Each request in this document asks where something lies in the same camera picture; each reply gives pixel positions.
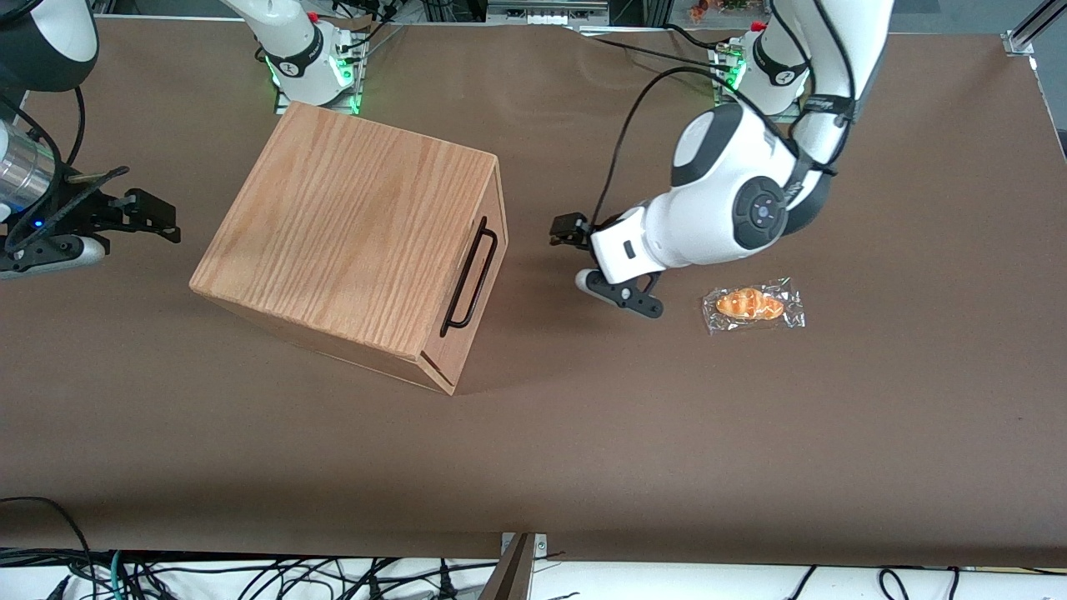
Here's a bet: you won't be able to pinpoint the aluminium frame profile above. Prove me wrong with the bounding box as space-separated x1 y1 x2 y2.
1003 0 1067 58

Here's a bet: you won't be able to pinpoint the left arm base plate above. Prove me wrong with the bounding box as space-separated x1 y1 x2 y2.
711 42 755 108

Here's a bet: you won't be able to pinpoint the black metal drawer handle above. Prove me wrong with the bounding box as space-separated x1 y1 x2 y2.
439 216 499 338

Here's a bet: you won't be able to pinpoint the brown table cover sheet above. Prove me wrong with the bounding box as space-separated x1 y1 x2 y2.
0 17 1067 569

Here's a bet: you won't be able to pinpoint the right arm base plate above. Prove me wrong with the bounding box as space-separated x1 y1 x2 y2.
275 33 368 115

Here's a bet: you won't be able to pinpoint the light wooden drawer cabinet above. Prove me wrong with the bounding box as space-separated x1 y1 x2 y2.
189 101 509 396

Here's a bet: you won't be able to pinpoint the silver metal bracket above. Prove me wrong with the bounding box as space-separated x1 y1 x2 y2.
500 532 549 559

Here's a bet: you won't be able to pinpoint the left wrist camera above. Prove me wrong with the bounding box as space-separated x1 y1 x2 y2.
574 267 665 320

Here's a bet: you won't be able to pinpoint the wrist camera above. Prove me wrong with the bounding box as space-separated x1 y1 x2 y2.
0 236 108 280
574 267 665 320

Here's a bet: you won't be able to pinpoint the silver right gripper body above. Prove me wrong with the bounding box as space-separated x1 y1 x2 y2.
0 125 59 224

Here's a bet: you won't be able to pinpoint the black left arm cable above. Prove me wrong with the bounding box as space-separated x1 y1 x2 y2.
590 0 859 238

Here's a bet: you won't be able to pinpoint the plastic-wrapped bread roll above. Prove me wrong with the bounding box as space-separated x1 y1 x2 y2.
702 277 807 336

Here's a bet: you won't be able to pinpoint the dark slanted post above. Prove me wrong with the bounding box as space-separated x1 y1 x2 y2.
477 533 535 600

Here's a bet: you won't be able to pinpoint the orange background objects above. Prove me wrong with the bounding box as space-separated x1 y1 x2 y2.
688 0 751 23

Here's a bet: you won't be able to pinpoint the wooden drawer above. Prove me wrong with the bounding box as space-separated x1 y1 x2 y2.
422 160 509 394

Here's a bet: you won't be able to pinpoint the grey background device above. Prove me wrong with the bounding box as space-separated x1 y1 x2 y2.
486 0 609 26

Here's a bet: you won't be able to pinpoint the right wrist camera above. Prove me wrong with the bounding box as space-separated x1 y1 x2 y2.
0 236 108 280

